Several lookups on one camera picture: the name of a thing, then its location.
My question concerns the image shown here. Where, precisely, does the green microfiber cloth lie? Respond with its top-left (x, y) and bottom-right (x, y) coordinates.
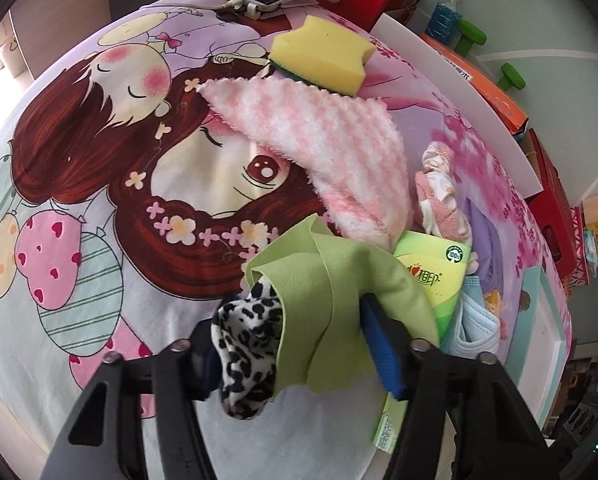
top-left (244, 214), bottom-right (440, 393)

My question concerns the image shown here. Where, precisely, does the leopard print fabric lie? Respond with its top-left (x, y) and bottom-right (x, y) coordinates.
top-left (210, 276), bottom-right (284, 420)

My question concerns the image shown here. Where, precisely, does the purple wipes packet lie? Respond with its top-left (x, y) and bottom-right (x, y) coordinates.
top-left (465, 200), bottom-right (504, 294)

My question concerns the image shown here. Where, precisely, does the pink fluffy towel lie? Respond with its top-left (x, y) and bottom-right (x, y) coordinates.
top-left (198, 77), bottom-right (413, 252)

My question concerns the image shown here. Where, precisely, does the pink white scrunchie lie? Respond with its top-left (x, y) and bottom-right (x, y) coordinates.
top-left (415, 141), bottom-right (472, 246)

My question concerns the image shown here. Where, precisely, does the teal rimmed white tray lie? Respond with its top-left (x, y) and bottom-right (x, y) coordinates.
top-left (505, 266), bottom-right (567, 428)

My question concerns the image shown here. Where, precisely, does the yellow sponge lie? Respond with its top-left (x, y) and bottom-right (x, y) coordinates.
top-left (268, 15), bottom-right (376, 96)

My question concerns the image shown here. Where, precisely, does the green tissue pack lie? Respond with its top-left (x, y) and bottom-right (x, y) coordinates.
top-left (374, 231), bottom-right (470, 454)

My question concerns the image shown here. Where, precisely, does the cartoon print bedsheet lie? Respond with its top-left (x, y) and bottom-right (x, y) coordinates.
top-left (0, 0), bottom-right (569, 479)

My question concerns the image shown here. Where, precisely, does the blue water bottle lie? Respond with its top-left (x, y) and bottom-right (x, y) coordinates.
top-left (425, 0), bottom-right (464, 44)

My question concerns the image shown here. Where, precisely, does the blue face mask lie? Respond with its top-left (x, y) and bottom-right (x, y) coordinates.
top-left (441, 275), bottom-right (500, 359)

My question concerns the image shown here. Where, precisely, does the orange cardboard box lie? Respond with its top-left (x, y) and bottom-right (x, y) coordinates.
top-left (419, 34), bottom-right (529, 139)

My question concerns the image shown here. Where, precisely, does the white foam board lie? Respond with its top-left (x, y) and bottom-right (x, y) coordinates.
top-left (370, 14), bottom-right (543, 198)

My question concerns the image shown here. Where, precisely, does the green dumbbell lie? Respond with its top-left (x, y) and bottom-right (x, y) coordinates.
top-left (453, 18), bottom-right (528, 92)

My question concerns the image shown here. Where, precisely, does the red gift box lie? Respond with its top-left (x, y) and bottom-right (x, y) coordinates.
top-left (526, 129), bottom-right (576, 278)

